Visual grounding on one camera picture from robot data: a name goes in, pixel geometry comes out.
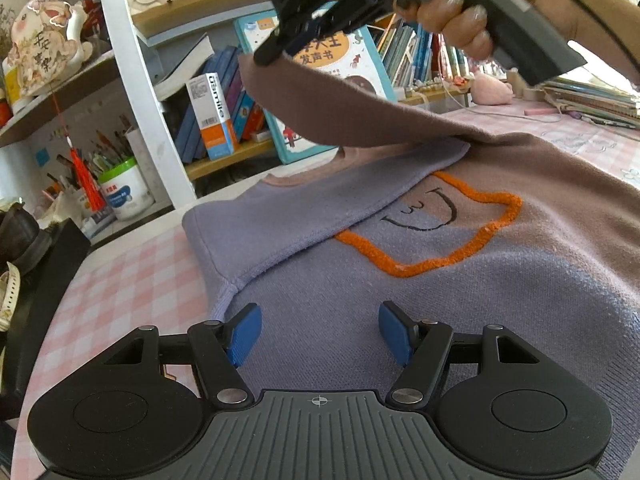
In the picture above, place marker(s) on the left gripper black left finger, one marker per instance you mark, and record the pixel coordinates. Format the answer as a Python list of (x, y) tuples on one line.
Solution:
[(218, 349)]

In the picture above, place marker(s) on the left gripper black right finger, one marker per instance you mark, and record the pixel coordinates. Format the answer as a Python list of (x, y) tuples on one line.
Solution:
[(422, 349)]

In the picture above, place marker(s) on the purple and pink knit sweater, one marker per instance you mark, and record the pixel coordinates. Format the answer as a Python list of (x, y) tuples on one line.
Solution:
[(452, 223)]

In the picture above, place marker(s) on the person's right hand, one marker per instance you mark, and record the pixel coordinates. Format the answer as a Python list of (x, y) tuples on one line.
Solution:
[(462, 29)]

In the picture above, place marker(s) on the pink plush toy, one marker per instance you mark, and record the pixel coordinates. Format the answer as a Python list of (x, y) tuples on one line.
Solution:
[(491, 91)]

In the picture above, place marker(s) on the pink checkered table cloth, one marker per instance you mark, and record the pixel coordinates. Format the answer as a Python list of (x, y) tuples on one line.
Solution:
[(160, 282)]

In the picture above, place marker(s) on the white pen holder cup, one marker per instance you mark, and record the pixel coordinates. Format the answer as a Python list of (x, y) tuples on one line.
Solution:
[(125, 190)]

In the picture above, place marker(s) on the red tassel ornament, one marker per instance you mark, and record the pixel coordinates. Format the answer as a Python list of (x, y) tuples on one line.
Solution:
[(85, 178)]

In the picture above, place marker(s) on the white orange usmile box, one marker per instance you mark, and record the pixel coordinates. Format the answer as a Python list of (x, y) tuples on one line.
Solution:
[(212, 115)]

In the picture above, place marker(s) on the ceramic cat figurine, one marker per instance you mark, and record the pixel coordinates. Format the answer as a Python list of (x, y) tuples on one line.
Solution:
[(46, 45)]

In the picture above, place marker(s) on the white bookshelf frame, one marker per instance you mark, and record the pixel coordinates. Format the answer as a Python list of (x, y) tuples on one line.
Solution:
[(144, 104)]

